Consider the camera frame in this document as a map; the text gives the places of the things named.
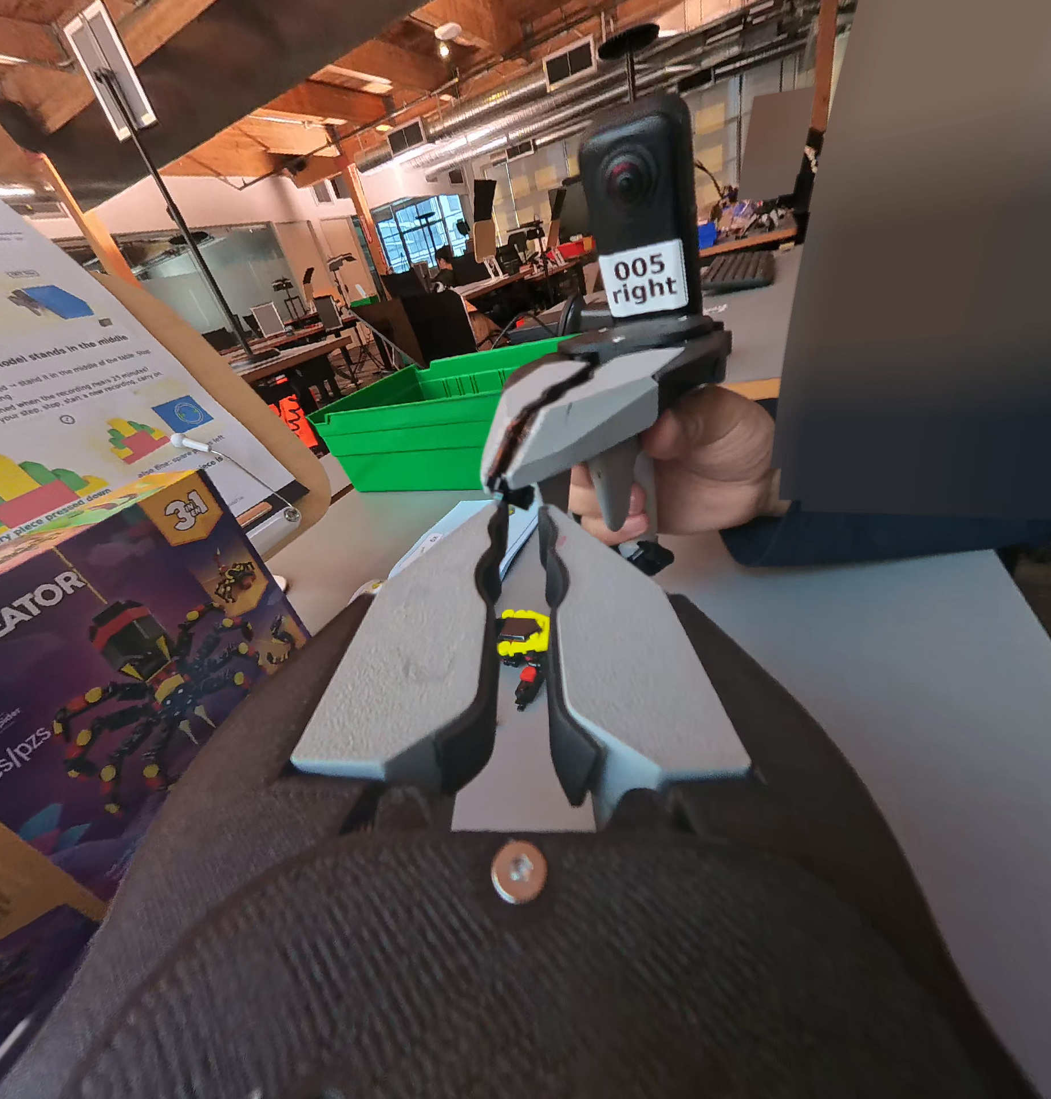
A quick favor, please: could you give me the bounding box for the black round stand top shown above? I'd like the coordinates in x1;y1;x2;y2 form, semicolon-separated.
598;24;664;102

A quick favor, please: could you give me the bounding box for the black keyboard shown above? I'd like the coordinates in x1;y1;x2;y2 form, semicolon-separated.
701;251;777;295

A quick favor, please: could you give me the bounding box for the black light stand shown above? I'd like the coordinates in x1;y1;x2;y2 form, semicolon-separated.
96;69;254;362

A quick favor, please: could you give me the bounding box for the white tethered pin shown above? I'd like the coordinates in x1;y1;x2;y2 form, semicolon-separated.
170;432;302;522

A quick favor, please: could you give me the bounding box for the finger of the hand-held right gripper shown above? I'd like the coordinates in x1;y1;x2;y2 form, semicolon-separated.
503;359;662;486
481;354;597;494

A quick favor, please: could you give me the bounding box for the black yellow red lego body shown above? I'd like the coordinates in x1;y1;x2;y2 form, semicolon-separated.
495;608;551;712

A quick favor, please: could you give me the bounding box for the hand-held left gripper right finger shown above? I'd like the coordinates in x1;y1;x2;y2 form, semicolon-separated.
536;507;755;808

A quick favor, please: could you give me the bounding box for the wooden instruction board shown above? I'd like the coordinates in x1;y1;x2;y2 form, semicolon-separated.
92;273;331;570

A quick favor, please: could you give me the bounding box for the green storage bin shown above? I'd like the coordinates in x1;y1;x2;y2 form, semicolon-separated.
306;365;527;494
409;335;582;405

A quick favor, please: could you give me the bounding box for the white panel light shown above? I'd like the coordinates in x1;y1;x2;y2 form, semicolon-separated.
62;2;159;140

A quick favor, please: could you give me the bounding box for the orange object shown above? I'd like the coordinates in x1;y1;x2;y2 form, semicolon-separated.
270;392;322;458

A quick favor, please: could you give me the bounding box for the person's right hand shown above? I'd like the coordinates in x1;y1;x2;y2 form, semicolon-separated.
568;386;789;546

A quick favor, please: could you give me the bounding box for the black tilted monitor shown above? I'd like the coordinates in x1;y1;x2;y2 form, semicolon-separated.
352;287;485;372

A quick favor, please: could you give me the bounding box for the lego instruction booklet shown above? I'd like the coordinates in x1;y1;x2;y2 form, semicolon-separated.
386;496;546;587

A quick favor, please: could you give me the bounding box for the grey panel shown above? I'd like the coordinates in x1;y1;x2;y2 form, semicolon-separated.
738;89;817;204

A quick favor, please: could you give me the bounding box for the printed instruction sheet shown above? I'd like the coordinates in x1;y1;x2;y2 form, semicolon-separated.
0;179;310;563

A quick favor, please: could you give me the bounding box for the purple lego set box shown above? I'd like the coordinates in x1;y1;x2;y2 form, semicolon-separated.
0;468;314;1096

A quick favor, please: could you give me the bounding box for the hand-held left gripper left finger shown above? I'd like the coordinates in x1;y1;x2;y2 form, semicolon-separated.
289;505;504;800

